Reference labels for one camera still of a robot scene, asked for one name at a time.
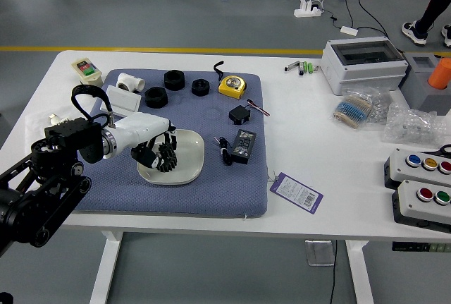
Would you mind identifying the black floor cable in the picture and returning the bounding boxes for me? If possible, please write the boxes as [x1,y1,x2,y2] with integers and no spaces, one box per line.
[324,0,406,59]

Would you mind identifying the blue-yellow-red button box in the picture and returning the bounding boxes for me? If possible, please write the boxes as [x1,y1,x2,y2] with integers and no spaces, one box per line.
[383,147,451,190]

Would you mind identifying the black plug with cord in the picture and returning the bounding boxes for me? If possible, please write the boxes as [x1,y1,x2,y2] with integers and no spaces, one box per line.
[214,135,233,166]

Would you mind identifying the large black hex nut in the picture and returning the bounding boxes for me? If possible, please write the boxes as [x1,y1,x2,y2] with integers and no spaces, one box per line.
[144,85,168,109]
[163,69,186,91]

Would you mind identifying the yellow tape measure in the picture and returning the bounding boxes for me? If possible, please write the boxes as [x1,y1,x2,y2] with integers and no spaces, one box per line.
[212,61,247,100]

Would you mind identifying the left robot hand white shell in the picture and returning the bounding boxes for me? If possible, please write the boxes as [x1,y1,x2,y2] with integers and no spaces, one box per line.
[111,111,178,173]

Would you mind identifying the black digital display meter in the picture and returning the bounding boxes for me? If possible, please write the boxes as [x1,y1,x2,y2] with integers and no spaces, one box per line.
[230,128,257,165]

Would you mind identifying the white wall switch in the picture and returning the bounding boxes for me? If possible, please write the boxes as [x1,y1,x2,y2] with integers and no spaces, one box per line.
[99,84,142,115]

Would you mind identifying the metal bracket under table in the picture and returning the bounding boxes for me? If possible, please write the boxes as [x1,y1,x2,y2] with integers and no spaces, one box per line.
[304,239,335,267]

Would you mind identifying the white table leg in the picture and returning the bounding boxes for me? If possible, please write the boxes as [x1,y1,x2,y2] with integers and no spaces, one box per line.
[344,239,376,304]
[88,230,124,304]

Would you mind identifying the white plastic bag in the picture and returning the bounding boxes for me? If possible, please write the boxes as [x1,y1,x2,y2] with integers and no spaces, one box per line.
[26,104,94,139]

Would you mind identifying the blue-grey quilted mat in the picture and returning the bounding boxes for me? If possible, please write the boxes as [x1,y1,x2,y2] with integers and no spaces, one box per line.
[73,68,268,219]

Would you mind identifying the black scissors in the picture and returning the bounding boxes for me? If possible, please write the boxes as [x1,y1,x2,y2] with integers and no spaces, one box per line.
[421,144,451,159]

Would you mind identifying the white square plate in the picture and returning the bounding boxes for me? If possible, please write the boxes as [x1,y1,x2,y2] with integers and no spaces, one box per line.
[136,128,206,186]

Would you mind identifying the white pipe tee fitting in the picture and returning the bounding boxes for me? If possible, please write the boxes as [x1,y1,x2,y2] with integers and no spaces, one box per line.
[116,72,146,93]

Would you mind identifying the white power strip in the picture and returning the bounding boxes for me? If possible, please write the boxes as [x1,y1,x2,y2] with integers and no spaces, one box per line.
[294,0,323,19]

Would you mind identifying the orange cylinder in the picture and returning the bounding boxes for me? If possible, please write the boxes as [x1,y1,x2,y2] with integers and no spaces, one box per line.
[428,57,451,90]

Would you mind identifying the grey block holder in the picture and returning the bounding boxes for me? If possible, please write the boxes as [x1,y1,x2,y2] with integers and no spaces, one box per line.
[398,51,451,116]

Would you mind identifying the red-green button box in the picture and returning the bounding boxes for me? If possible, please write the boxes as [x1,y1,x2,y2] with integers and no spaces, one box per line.
[391,179,451,233]

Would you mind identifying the black table control panel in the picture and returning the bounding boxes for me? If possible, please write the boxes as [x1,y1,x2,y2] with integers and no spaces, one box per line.
[391,241,451,253]

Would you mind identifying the black module with red wires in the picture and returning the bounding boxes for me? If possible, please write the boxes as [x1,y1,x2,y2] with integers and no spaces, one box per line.
[228,98,271,126]

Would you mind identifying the smaller black hex nut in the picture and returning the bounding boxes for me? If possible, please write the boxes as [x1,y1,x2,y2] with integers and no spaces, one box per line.
[191,78,211,97]

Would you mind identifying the clear bag of screws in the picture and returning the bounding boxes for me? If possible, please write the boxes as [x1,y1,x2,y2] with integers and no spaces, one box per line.
[366,87,394,123]

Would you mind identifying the grey enclosure with clear lid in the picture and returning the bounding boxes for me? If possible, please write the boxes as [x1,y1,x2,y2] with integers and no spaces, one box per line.
[320,37,409,97]

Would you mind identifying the beige red-green push-button switch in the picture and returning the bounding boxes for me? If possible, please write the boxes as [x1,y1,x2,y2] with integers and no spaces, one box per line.
[70,57,104,90]

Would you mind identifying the big black gear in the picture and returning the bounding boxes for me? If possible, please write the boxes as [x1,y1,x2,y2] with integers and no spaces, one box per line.
[159,154,178,174]

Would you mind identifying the bubble wrap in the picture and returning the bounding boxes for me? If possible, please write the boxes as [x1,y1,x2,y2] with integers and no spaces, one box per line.
[381,102,451,148]

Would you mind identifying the person in blue and white shoes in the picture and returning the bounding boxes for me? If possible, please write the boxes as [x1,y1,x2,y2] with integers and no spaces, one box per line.
[401,0,451,48]

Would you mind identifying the purple paper tag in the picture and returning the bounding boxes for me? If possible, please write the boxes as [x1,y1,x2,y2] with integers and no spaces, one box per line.
[269,171,324,216]

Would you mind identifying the bag of blue resistors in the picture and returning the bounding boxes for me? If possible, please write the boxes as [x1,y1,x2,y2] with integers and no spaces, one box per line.
[329,87,376,130]

